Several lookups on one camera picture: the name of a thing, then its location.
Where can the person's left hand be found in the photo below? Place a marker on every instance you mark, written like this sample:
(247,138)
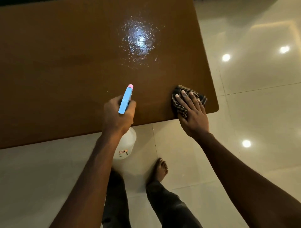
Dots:
(114,119)

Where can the person's right hand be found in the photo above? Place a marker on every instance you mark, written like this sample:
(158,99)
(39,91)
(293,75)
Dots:
(195,119)

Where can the person's left thumb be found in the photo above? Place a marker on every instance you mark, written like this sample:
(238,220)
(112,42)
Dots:
(132,107)

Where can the person's right middle finger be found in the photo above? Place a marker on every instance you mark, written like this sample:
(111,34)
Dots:
(188,99)

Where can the person's right little finger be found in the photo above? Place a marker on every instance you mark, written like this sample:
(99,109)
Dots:
(201,105)

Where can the white spray bottle blue nozzle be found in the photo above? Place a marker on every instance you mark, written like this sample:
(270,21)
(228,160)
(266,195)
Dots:
(125,99)

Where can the dark striped cleaning cloth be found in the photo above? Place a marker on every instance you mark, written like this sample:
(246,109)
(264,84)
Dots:
(178,103)

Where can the person's left forearm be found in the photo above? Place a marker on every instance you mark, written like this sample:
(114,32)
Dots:
(91,183)

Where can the person's right forearm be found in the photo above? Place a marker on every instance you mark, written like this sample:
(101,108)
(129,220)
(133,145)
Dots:
(242,185)

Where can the person's right foot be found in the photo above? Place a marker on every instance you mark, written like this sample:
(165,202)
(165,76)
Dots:
(159,170)

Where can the person's dark trousers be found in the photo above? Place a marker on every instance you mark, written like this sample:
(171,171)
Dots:
(169,206)

